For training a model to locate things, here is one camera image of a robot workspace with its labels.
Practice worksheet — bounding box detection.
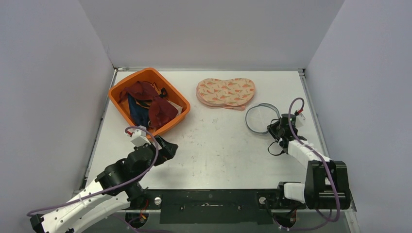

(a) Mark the orange plastic tub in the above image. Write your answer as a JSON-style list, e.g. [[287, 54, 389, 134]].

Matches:
[[108, 67, 190, 135]]

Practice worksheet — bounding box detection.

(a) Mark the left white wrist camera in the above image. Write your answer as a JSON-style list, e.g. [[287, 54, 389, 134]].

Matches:
[[127, 126, 151, 147]]

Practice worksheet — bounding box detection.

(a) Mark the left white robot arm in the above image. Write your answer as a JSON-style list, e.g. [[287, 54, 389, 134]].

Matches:
[[30, 136, 178, 233]]

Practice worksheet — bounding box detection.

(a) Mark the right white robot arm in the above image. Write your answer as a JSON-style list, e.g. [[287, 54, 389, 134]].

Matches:
[[267, 114, 352, 210]]

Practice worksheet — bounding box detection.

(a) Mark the maroon bra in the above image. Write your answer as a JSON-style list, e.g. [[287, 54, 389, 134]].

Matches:
[[119, 81, 178, 130]]

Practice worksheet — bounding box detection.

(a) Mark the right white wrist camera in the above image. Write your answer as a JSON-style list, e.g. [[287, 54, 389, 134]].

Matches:
[[294, 111, 306, 128]]

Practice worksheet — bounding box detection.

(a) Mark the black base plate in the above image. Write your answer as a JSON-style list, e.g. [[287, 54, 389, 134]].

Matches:
[[125, 189, 305, 224]]

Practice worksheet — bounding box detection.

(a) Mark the navy blue bra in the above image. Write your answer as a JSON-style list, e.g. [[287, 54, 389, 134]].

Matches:
[[127, 94, 149, 129]]

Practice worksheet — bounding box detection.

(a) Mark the white mesh laundry bag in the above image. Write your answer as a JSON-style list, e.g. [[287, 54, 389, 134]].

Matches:
[[244, 103, 280, 135]]

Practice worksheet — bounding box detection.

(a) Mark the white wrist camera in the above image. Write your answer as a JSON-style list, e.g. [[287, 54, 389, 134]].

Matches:
[[127, 126, 151, 147], [294, 111, 306, 128]]

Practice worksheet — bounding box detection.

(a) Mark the floral padded bra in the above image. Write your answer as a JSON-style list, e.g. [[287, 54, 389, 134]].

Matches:
[[196, 78, 256, 111]]

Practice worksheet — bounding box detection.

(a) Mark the beige bra in tub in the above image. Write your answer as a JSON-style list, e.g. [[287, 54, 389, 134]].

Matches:
[[169, 101, 183, 115]]

